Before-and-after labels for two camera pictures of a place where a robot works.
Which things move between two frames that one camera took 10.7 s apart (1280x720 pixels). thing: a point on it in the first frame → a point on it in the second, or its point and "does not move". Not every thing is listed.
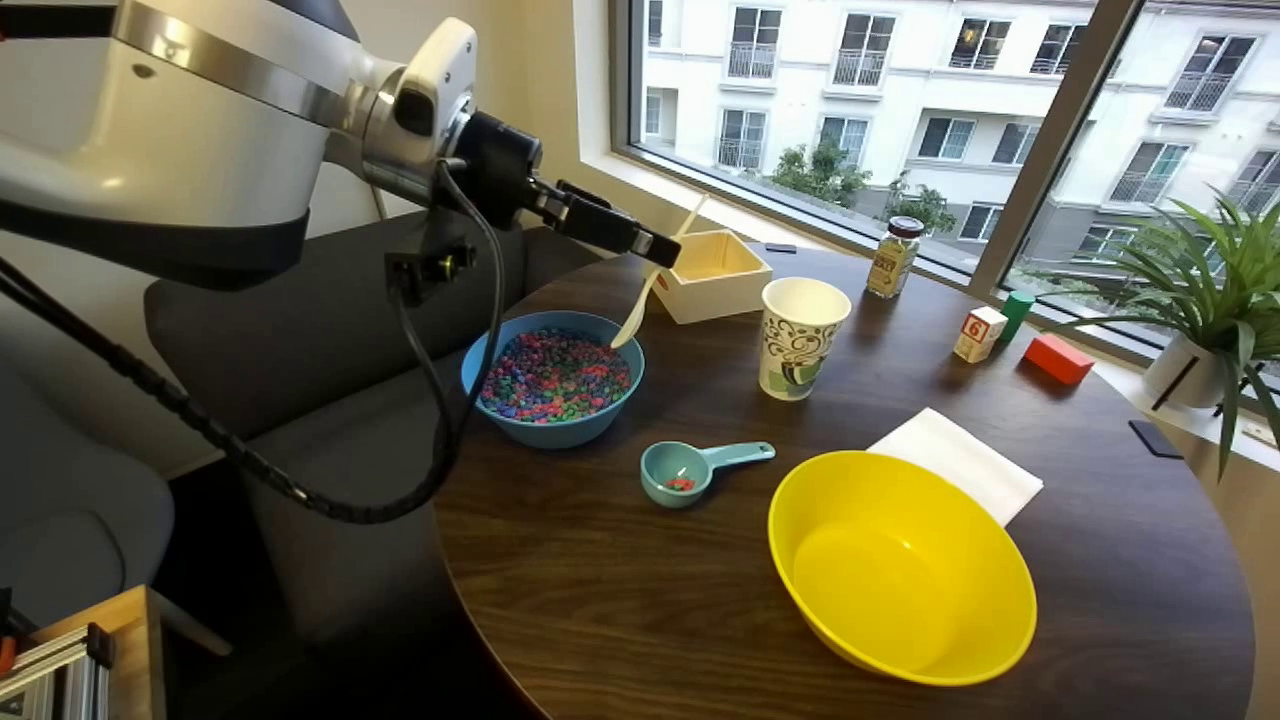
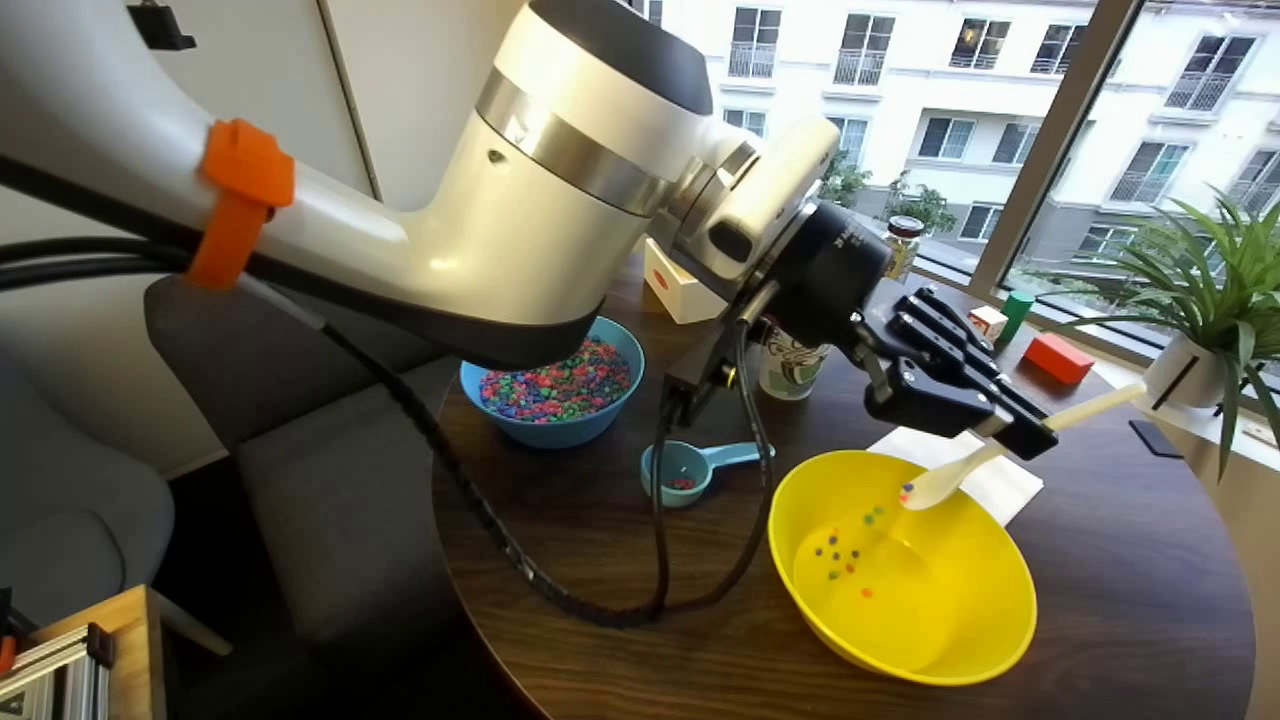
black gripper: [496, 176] → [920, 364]
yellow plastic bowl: [906, 564] does not move
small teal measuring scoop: [681, 475] does not move
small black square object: [1159, 443] does not move
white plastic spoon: [645, 292] → [941, 481]
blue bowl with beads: [555, 376] does not move
